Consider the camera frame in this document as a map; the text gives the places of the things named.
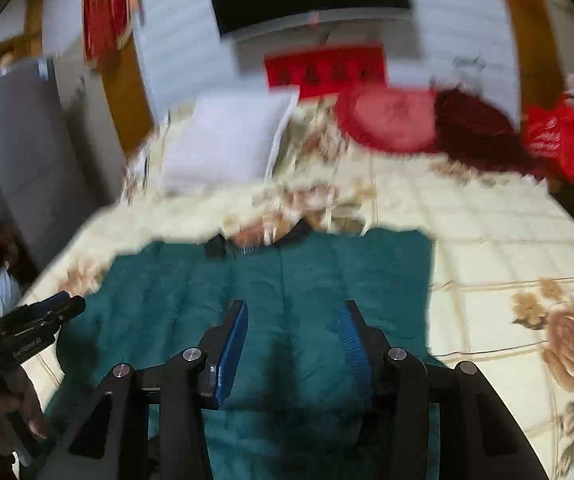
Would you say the white square pillow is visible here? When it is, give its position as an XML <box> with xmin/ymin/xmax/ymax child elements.
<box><xmin>159</xmin><ymin>91</ymin><xmax>300</xmax><ymax>196</ymax></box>

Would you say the red heart-shaped cushion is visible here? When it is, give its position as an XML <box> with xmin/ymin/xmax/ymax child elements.
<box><xmin>334</xmin><ymin>86</ymin><xmax>443</xmax><ymax>153</ymax></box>

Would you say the grey refrigerator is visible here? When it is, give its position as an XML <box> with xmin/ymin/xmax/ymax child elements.
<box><xmin>0</xmin><ymin>57</ymin><xmax>102</xmax><ymax>241</ymax></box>

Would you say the green puffer jacket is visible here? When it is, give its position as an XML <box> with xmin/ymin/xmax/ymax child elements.
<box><xmin>19</xmin><ymin>227</ymin><xmax>448</xmax><ymax>480</ymax></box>

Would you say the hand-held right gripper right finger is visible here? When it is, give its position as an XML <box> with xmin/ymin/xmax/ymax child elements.
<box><xmin>337</xmin><ymin>300</ymin><xmax>550</xmax><ymax>480</ymax></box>

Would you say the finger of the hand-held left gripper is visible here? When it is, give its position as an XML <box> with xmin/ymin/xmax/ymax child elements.
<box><xmin>14</xmin><ymin>292</ymin><xmax>86</xmax><ymax>333</ymax></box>

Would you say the black television cable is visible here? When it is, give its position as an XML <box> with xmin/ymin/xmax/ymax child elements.
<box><xmin>452</xmin><ymin>55</ymin><xmax>488</xmax><ymax>81</ymax></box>

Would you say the dark red ruffled cushion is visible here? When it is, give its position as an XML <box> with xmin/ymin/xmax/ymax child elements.
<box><xmin>432</xmin><ymin>89</ymin><xmax>550</xmax><ymax>183</ymax></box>

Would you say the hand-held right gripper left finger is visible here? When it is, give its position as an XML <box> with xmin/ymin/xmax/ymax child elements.
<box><xmin>37</xmin><ymin>300</ymin><xmax>249</xmax><ymax>480</ymax></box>

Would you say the red wall banner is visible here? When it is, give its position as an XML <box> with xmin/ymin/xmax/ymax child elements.
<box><xmin>264</xmin><ymin>44</ymin><xmax>388</xmax><ymax>98</ymax></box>

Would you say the person's left hand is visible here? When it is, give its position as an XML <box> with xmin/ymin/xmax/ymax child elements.
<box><xmin>0</xmin><ymin>367</ymin><xmax>50</xmax><ymax>461</ymax></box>

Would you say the red shopping bag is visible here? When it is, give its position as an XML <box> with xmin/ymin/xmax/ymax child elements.
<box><xmin>522</xmin><ymin>97</ymin><xmax>574</xmax><ymax>185</ymax></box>

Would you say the bed with floral sheet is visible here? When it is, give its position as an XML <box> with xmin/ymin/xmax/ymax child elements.
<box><xmin>17</xmin><ymin>95</ymin><xmax>574</xmax><ymax>480</ymax></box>

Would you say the red hanging cloth with fringe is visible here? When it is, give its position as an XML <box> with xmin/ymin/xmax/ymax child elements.
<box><xmin>79</xmin><ymin>0</ymin><xmax>142</xmax><ymax>63</ymax></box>

